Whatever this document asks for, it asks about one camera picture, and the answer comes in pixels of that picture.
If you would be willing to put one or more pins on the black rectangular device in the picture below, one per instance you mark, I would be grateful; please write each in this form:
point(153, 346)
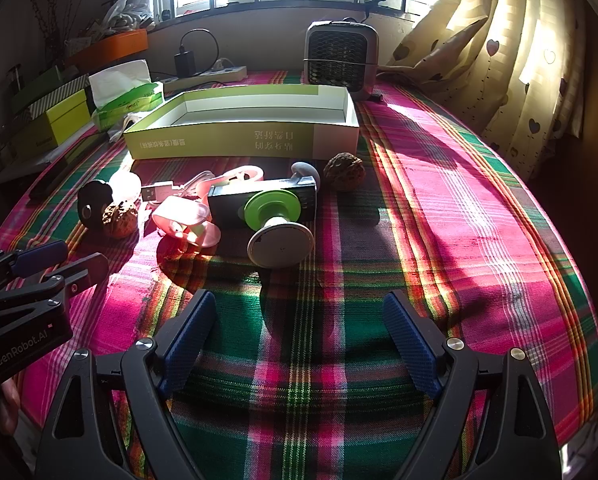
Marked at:
point(229, 205)

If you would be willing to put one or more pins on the black white round gadget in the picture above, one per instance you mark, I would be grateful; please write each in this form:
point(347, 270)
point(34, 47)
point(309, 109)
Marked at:
point(93, 205)

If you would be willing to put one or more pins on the pink clip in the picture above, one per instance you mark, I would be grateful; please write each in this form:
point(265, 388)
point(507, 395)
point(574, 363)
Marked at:
point(244, 174)

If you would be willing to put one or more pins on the grey desktop heater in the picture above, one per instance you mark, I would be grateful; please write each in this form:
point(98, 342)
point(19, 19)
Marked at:
point(339, 55)

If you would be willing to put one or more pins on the pile of plastic bags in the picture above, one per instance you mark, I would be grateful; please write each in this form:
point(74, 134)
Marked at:
point(124, 15)

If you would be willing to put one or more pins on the green white suction holder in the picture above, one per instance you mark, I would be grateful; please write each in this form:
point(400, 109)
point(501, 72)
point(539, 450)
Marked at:
point(279, 247)

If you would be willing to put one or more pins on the crumpled white tissue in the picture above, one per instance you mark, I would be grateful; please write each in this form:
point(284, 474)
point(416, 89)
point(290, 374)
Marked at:
point(124, 125)

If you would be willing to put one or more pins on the dark green box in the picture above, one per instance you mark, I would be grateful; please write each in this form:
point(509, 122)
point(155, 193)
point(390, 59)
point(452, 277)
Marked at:
point(39, 82)

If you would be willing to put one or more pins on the black charger adapter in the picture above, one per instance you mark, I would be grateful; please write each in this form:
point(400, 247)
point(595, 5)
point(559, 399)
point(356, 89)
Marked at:
point(184, 62)

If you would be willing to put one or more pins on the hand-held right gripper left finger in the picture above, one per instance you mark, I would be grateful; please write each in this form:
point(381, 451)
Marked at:
point(194, 340)

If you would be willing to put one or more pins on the orange container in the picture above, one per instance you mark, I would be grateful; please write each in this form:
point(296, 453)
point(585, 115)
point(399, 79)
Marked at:
point(114, 45)

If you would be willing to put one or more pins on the green white cardboard box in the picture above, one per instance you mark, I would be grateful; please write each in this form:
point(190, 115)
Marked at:
point(229, 142)

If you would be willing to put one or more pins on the black flat device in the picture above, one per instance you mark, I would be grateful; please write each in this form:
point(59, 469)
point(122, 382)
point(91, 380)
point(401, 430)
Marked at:
point(54, 180)

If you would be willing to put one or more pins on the dried twig bouquet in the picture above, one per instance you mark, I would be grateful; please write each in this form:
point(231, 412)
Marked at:
point(51, 35)

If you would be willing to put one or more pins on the brown walnut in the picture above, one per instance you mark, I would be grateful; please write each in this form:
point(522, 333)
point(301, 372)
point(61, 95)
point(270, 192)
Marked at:
point(120, 217)
point(346, 171)

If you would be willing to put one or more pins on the yellow green box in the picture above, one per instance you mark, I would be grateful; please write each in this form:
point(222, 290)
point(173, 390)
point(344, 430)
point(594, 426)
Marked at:
point(64, 120)

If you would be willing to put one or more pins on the green tissue pack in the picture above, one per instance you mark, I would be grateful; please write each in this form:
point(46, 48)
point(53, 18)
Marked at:
point(129, 102)

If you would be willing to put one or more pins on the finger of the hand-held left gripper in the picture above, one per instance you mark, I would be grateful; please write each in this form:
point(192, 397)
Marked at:
point(86, 267)
point(39, 255)

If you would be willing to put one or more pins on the white power strip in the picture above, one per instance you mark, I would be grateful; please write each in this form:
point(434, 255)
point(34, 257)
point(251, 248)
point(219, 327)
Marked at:
point(214, 74)

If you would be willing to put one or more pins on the plaid cloth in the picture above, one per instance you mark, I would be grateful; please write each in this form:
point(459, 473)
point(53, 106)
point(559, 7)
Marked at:
point(329, 310)

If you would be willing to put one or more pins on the cream heart print curtain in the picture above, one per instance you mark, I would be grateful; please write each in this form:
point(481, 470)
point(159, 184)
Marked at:
point(529, 60)

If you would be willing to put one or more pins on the cream heart print pillow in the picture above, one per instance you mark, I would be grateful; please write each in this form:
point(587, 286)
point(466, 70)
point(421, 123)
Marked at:
point(444, 55)

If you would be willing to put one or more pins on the grey mushroom shaped gadget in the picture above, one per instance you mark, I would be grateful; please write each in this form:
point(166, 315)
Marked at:
point(304, 170)

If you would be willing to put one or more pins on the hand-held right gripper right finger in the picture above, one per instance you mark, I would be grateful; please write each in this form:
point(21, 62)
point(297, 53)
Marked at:
point(414, 350)

